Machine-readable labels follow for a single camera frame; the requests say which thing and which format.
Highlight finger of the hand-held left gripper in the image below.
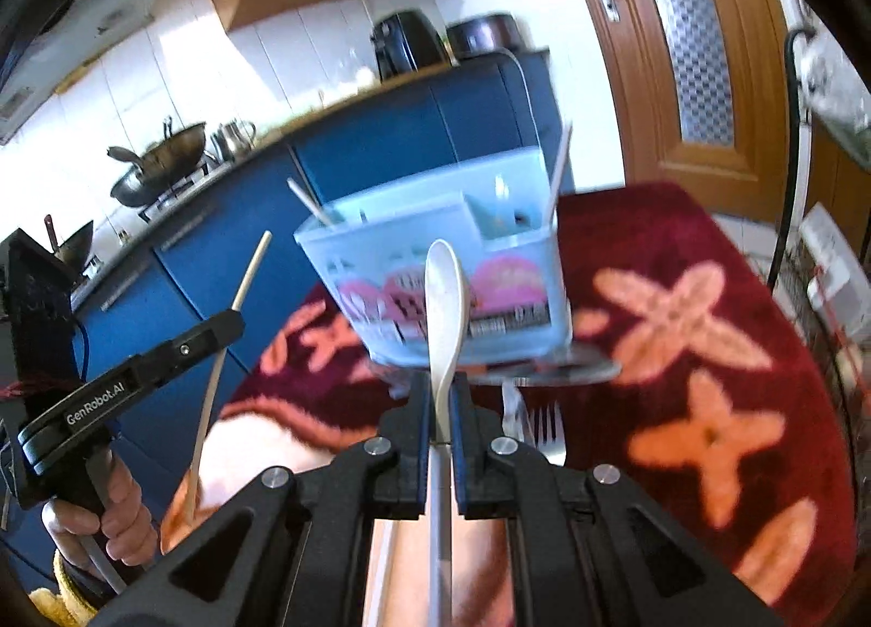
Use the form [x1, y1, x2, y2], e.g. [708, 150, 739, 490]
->
[134, 310, 247, 391]

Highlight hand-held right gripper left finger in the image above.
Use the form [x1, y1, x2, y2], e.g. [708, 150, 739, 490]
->
[95, 372, 432, 627]

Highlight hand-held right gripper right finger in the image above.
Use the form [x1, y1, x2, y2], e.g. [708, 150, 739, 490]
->
[453, 370, 785, 627]

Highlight beige chopstick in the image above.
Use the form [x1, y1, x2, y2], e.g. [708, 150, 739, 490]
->
[182, 230, 273, 527]

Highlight metal fork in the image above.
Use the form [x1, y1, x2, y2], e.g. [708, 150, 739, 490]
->
[501, 382, 530, 446]
[526, 401, 568, 468]

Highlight beige plastic spoon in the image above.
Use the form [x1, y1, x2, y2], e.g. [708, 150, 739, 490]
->
[423, 239, 468, 627]

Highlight light blue utensil box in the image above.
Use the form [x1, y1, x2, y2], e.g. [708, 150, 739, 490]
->
[294, 147, 573, 371]

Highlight person's left hand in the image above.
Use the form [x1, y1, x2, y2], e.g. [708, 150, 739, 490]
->
[41, 456, 160, 575]

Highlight gas stove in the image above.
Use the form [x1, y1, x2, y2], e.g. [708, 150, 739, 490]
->
[138, 159, 220, 224]

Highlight small dark wok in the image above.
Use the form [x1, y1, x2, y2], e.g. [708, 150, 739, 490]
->
[42, 215, 96, 269]

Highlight black wok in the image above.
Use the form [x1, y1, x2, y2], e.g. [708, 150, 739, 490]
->
[107, 121, 209, 208]

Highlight metal kettle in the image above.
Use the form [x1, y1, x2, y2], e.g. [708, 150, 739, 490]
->
[210, 118, 259, 161]

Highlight red floral blanket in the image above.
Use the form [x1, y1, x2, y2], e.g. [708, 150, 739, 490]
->
[160, 181, 858, 627]

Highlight blue base cabinets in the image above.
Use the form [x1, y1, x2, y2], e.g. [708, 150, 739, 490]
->
[0, 48, 577, 574]

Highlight grey range hood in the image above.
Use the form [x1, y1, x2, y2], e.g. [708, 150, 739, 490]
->
[0, 0, 162, 146]

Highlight black air fryer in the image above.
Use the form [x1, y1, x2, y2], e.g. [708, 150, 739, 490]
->
[370, 10, 451, 83]

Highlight wooden door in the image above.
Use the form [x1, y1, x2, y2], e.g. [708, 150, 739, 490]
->
[550, 0, 799, 224]

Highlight dark rice cooker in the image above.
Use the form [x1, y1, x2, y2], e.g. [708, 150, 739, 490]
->
[445, 14, 532, 61]

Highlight white power cable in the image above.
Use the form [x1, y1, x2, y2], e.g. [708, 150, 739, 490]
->
[499, 47, 547, 153]

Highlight black wire rack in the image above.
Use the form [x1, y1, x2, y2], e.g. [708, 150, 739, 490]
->
[768, 27, 871, 441]

